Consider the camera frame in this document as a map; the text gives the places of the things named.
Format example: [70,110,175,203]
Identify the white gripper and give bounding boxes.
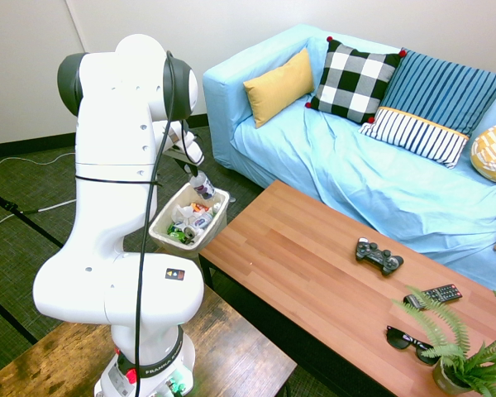
[166,131,206,179]

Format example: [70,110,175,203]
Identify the clear plastic hint water bottle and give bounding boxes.
[188,170,217,201]

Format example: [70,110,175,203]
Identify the white plastic bin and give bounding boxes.
[148,181,231,258]

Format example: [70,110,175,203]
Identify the grey trash bin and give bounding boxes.
[148,181,231,260]

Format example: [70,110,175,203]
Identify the crumpled white tissue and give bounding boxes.
[171,202,196,227]

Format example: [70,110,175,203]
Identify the green drink can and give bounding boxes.
[166,222,196,246]

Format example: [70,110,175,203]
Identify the plain yellow pillow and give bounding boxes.
[242,47,316,129]

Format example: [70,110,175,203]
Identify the light blue sofa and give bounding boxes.
[202,23,496,299]

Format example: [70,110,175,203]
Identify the wooden coffee table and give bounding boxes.
[198,252,402,397]

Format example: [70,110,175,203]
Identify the black white checked pillow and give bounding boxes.
[304,36,408,126]

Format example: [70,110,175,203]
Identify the black game controller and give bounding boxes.
[354,237,405,277]

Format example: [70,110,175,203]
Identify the blue striped pillow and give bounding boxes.
[358,48,496,170]

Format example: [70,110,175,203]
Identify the black sunglasses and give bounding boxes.
[385,324,441,367]

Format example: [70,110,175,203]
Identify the black tv remote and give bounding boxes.
[403,283,464,311]

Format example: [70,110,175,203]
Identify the yellow white patterned pillow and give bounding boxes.
[470,117,496,184]

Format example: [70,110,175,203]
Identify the green fern plant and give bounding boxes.
[391,285,496,397]

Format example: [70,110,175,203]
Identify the grey plant pot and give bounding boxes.
[431,356,473,395]

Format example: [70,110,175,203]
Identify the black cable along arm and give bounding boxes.
[133,50,205,397]

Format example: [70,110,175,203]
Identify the white floor cable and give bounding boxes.
[0,151,77,175]
[0,198,78,231]

